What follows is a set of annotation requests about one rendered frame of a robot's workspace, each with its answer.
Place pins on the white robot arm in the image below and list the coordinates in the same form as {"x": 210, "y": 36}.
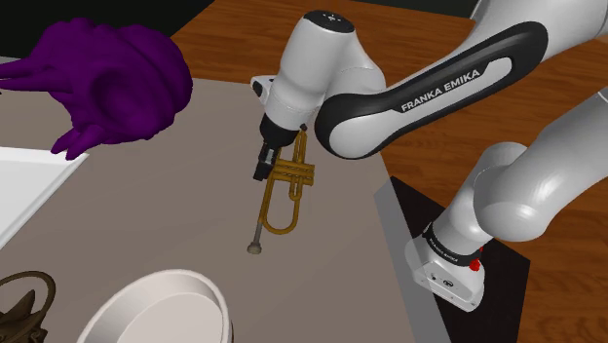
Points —
{"x": 513, "y": 190}

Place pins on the brass trumpet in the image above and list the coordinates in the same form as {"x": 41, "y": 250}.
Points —
{"x": 290, "y": 172}

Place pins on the white round bowl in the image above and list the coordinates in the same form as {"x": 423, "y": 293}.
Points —
{"x": 166, "y": 308}

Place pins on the dark brown ornate figure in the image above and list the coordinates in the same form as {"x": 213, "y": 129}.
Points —
{"x": 21, "y": 313}

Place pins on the white flat tray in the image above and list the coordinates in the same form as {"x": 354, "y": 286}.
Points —
{"x": 23, "y": 183}

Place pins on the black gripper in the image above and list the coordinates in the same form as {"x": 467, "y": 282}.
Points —
{"x": 276, "y": 134}

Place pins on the purple sculpted figure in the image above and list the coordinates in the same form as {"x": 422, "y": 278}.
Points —
{"x": 114, "y": 80}

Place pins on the black robot stand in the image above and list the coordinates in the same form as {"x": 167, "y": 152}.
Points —
{"x": 503, "y": 304}

